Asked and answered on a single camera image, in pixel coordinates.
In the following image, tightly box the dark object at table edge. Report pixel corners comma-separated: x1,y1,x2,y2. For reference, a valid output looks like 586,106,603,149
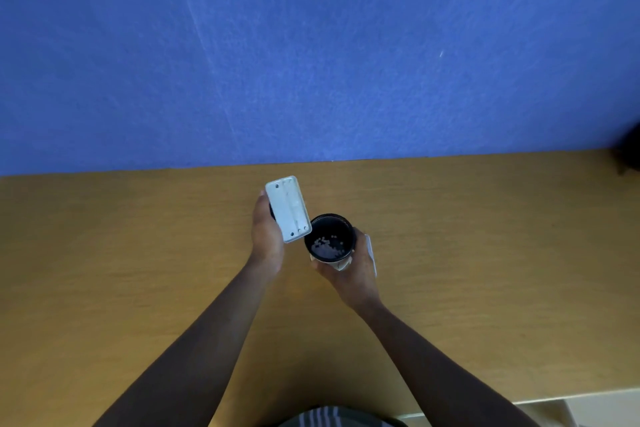
615,123,640,175

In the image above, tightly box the clear plastic punch tray cover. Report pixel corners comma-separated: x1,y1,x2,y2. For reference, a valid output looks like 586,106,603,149
363,234,379,278

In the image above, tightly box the person's right hand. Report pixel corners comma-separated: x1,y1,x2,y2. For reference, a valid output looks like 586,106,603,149
309,227,384,312

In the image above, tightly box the grey striped shirt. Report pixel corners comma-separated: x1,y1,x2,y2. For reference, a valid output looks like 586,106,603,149
277,405,409,427

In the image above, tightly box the person's right forearm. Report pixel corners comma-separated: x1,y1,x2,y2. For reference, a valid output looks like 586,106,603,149
352,298,542,427

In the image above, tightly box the grey hole punch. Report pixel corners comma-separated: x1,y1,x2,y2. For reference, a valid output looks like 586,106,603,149
264,175,313,245

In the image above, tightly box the person's left hand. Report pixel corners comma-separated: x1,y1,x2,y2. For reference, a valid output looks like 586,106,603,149
251,189,287,276

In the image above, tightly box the black cup with white label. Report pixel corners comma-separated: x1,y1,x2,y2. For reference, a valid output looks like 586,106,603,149
305,213,359,273

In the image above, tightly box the person's left forearm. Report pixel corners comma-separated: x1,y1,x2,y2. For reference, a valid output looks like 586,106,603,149
92,261,281,427

